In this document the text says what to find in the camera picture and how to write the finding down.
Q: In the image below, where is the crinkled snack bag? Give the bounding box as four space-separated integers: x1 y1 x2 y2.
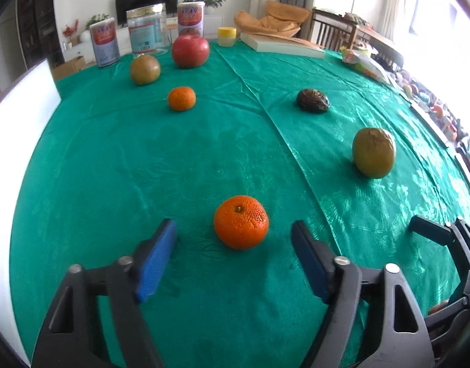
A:
340 46 392 85

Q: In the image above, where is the white cardboard box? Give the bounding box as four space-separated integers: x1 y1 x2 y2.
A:
0 58 62 366

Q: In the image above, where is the greenish wrinkled pear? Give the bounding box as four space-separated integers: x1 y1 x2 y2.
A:
352 127 397 179

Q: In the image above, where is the clear plastic jar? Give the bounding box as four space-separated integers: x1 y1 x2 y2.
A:
127 3 169 56

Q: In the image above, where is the red flower arrangement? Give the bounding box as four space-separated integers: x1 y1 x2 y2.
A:
63 19 79 47

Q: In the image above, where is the brown cardboard box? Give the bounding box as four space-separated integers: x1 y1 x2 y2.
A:
51 57 85 81

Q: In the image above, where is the white television console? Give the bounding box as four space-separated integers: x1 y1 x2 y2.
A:
64 14 236 62

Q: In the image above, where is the dark display cabinet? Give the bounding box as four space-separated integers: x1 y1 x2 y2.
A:
17 0 63 70

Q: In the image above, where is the orange cushioned chair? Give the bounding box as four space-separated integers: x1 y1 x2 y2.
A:
235 1 311 39

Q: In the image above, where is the red apple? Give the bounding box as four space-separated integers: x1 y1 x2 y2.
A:
171 34 210 70

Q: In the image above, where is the green tablecloth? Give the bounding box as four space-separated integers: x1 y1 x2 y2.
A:
9 36 470 368

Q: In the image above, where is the red label tin can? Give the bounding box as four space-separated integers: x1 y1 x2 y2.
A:
177 2 205 38
90 18 119 69

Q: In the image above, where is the white sheer curtain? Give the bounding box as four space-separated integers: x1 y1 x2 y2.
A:
384 0 421 43

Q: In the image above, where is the orange tangerine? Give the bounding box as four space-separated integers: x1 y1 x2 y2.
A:
214 195 269 250
167 86 196 112

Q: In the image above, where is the flat white book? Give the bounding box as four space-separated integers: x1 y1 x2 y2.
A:
240 32 326 59

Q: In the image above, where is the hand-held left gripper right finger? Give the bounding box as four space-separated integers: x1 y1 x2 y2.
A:
291 220 435 368

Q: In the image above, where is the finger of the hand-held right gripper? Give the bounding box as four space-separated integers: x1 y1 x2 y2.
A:
409 216 470 296
424 295 470 353

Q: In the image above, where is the bushy green potted plant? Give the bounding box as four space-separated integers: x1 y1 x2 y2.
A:
85 14 109 29

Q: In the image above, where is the brown round pear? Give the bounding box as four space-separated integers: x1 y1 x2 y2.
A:
130 55 161 86

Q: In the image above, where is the wooden chair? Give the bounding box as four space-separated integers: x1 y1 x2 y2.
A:
358 27 405 70
308 8 360 51

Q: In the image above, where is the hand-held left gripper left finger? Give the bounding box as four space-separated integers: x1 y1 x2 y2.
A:
30 218 178 368

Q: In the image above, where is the small yellow lid jar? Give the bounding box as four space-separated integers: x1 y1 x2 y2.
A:
217 27 237 47

